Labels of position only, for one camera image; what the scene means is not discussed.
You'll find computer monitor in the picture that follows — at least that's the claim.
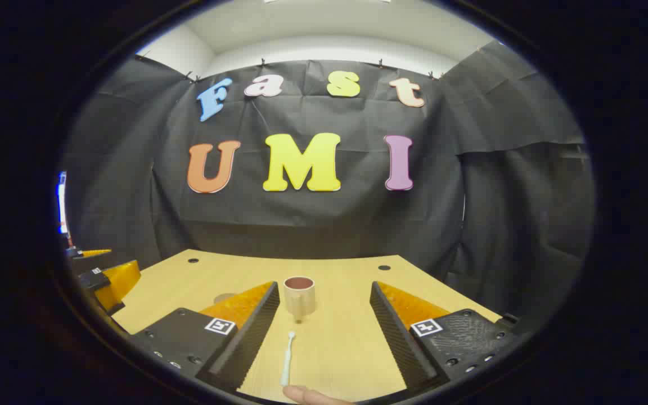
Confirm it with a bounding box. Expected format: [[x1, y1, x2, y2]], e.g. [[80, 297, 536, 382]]
[[57, 171, 70, 235]]

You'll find black backdrop cloth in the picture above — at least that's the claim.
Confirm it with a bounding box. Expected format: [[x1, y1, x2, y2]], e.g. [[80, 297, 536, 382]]
[[65, 40, 595, 332]]

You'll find white toothbrush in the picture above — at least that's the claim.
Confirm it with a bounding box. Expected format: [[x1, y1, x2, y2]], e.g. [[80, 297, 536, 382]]
[[280, 331, 296, 387]]

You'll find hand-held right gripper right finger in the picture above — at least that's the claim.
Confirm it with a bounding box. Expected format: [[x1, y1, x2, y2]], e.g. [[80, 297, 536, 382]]
[[369, 281, 521, 393]]

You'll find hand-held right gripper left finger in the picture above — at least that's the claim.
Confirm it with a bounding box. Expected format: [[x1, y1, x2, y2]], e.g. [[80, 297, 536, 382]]
[[129, 281, 281, 393]]

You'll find beige cup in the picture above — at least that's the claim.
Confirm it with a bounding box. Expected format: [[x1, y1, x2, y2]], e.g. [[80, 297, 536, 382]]
[[283, 276, 317, 324]]

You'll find wooden desktop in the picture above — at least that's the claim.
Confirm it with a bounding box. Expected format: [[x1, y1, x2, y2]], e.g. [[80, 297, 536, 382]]
[[111, 249, 503, 403]]

